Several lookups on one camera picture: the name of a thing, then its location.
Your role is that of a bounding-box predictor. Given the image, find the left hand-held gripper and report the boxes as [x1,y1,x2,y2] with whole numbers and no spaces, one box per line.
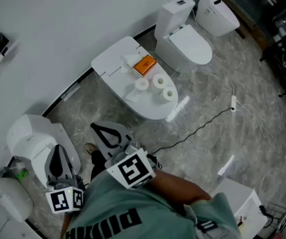
[44,144,84,214]

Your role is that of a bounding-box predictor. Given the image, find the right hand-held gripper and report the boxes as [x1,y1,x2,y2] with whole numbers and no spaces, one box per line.
[90,120,163,190]

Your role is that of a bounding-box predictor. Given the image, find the person's left forearm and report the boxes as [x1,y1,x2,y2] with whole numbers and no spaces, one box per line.
[59,212,77,239]

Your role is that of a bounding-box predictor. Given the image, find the person's right forearm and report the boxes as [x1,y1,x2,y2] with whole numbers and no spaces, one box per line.
[142,169,212,209]

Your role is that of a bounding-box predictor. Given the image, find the white toilet with boxy tank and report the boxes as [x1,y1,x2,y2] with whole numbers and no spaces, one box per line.
[6,114,82,189]

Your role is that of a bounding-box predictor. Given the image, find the white toilet with flat lid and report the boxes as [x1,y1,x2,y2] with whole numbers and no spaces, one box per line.
[91,35,179,121]

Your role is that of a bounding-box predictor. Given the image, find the white egg-shaped toilet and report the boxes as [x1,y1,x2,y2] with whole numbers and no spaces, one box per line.
[0,177,34,224]

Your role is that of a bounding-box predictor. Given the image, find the white toilet with tall tank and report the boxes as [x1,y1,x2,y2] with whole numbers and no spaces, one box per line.
[154,0,213,74]

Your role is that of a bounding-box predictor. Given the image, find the white plastic device housing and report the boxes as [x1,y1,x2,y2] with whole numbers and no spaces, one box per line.
[195,0,240,37]

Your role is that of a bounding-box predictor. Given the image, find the person's shoe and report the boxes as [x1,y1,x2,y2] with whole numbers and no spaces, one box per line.
[84,143,100,156]

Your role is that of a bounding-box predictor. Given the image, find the person's black trousers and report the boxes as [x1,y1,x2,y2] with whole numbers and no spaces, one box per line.
[90,150,108,184]

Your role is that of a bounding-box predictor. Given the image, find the small green plastic bottle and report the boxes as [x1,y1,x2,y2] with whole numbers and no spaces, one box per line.
[17,169,30,180]

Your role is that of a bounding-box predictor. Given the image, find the folded white tissue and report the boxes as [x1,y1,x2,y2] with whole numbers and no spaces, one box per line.
[125,90,141,103]

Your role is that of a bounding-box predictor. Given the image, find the person's green t-shirt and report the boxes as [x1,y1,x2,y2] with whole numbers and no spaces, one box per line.
[65,169,243,239]

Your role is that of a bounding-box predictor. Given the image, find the crumpled white tissue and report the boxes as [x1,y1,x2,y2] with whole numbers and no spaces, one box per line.
[120,53,143,74]

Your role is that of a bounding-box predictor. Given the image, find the orange tissue box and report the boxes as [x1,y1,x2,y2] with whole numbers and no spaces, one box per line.
[133,54,158,77]

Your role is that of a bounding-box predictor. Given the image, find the white box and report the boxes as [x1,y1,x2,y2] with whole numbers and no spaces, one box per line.
[212,178,268,234]

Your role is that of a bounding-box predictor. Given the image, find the brown wooden board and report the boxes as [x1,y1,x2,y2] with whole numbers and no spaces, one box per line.
[219,0,270,52]

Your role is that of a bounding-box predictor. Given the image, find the black power cable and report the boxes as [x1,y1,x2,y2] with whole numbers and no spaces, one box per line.
[149,107,233,155]

